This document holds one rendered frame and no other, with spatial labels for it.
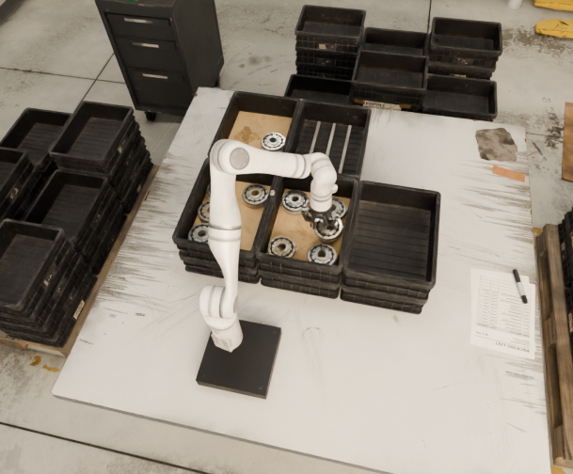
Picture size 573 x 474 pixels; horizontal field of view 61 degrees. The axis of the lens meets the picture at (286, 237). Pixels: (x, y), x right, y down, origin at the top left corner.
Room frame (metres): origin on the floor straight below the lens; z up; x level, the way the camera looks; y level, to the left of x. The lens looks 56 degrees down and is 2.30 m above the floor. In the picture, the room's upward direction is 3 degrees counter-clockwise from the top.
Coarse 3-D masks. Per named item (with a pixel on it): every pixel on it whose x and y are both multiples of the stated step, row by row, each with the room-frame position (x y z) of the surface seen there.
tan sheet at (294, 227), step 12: (348, 204) 1.13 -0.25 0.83; (288, 216) 1.09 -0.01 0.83; (300, 216) 1.08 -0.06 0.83; (276, 228) 1.04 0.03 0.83; (288, 228) 1.03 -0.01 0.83; (300, 228) 1.03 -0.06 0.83; (300, 240) 0.98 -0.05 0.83; (312, 240) 0.97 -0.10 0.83; (336, 240) 0.97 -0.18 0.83; (300, 252) 0.92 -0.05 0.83; (336, 252) 0.91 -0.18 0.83; (336, 264) 0.86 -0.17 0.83
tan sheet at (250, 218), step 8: (240, 184) 1.26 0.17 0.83; (248, 184) 1.26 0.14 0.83; (240, 192) 1.22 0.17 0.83; (240, 200) 1.18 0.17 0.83; (240, 208) 1.14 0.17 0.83; (248, 208) 1.14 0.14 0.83; (248, 216) 1.10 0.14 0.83; (256, 216) 1.09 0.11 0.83; (248, 224) 1.06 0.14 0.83; (256, 224) 1.06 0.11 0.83; (248, 232) 1.02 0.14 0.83; (248, 240) 0.99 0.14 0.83; (240, 248) 0.95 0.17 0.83; (248, 248) 0.95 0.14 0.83
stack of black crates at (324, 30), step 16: (304, 16) 2.87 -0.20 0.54; (320, 16) 2.88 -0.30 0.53; (336, 16) 2.85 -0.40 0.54; (352, 16) 2.83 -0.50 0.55; (304, 32) 2.62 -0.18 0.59; (320, 32) 2.77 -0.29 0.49; (336, 32) 2.76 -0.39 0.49; (352, 32) 2.75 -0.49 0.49; (304, 48) 2.62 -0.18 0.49; (320, 48) 2.60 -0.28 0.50; (336, 48) 2.58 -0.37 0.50; (352, 48) 2.55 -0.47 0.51; (304, 64) 2.62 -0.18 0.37; (320, 64) 2.60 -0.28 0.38; (336, 64) 2.58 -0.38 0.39; (352, 64) 2.55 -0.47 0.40
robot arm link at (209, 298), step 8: (208, 288) 0.66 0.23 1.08; (216, 288) 0.66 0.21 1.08; (200, 296) 0.64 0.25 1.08; (208, 296) 0.63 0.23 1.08; (216, 296) 0.63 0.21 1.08; (200, 304) 0.62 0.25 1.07; (208, 304) 0.62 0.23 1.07; (216, 304) 0.61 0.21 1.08; (200, 312) 0.61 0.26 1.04; (208, 312) 0.60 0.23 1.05; (216, 312) 0.60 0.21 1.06; (208, 320) 0.61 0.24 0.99; (216, 320) 0.61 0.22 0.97; (224, 320) 0.62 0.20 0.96; (232, 320) 0.62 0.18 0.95; (216, 328) 0.60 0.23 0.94; (224, 328) 0.60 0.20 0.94
